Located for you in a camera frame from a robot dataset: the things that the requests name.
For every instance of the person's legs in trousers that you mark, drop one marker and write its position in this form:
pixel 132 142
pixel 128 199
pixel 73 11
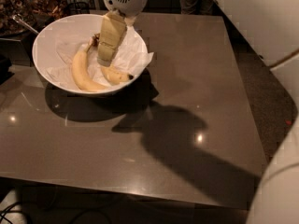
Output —
pixel 197 7

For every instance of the yellow banana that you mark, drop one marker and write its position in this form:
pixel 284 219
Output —
pixel 79 70
pixel 114 76

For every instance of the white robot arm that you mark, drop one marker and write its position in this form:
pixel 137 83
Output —
pixel 212 154

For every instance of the white paper liner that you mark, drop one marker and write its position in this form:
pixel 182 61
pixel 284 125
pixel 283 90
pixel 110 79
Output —
pixel 95 71

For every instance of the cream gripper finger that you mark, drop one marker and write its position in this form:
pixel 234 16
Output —
pixel 113 30

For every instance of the glass jar of snacks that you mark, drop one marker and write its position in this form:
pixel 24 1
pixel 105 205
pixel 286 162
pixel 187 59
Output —
pixel 27 9

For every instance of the white ceramic bowl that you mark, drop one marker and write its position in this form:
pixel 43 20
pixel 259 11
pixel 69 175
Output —
pixel 56 31

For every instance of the metal scoop handle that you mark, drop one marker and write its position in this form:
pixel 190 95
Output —
pixel 18 19

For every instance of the black wire basket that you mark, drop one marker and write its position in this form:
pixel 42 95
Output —
pixel 77 8

